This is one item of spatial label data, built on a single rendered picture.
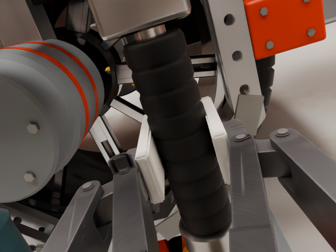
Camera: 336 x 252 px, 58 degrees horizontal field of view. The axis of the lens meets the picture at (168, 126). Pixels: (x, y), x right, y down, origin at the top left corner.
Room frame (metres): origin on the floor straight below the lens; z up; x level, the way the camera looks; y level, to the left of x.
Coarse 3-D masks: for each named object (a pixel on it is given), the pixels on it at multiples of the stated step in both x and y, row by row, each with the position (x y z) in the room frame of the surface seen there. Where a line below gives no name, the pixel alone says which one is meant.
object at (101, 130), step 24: (72, 0) 0.50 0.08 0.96; (192, 0) 0.58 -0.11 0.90; (72, 24) 0.50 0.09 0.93; (96, 48) 0.54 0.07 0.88; (120, 72) 0.50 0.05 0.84; (216, 72) 0.46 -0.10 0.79; (216, 96) 0.46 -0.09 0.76; (96, 120) 0.50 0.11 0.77; (96, 144) 0.51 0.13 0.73; (72, 168) 0.63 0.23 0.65; (96, 168) 0.64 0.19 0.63; (48, 192) 0.53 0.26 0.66; (72, 192) 0.54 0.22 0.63
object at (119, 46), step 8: (80, 0) 0.99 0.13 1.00; (64, 8) 1.00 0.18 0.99; (64, 16) 1.00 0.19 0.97; (56, 24) 1.01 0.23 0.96; (64, 24) 1.00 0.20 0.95; (80, 40) 0.95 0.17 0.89; (120, 40) 0.94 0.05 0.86; (128, 40) 0.98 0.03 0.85; (120, 48) 0.94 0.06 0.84; (120, 56) 0.94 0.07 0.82; (128, 88) 0.99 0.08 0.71
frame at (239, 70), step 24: (216, 0) 0.37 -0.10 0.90; (240, 0) 0.37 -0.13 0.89; (216, 24) 0.37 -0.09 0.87; (240, 24) 0.37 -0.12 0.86; (216, 48) 0.42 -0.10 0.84; (240, 48) 0.37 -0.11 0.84; (240, 72) 0.37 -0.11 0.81; (240, 96) 0.37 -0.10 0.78; (24, 216) 0.46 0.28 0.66; (48, 216) 0.47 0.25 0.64; (168, 216) 0.39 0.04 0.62
